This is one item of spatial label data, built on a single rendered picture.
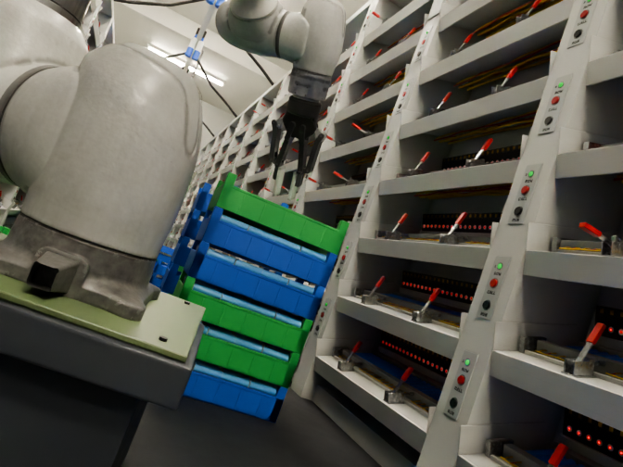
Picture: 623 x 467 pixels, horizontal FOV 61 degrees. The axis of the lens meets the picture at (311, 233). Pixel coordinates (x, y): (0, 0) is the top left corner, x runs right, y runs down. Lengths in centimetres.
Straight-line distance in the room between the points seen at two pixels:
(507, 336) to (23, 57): 84
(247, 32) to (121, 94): 66
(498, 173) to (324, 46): 45
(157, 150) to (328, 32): 67
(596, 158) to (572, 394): 39
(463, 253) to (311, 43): 55
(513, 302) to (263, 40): 74
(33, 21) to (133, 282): 32
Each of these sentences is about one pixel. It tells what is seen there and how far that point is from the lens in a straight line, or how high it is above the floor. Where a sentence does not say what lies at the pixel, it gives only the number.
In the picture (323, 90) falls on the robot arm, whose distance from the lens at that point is 119.
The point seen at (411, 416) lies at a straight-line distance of 116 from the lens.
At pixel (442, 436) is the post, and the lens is 105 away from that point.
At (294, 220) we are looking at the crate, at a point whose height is 44.
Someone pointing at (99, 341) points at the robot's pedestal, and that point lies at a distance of 49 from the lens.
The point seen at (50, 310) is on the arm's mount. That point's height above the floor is 20.
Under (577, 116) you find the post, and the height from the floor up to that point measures 78.
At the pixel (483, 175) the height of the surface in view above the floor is 67.
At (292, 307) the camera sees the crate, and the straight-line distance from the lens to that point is 119.
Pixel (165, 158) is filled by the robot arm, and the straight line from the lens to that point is 58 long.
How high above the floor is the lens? 30
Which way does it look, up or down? 6 degrees up
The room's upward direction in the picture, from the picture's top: 21 degrees clockwise
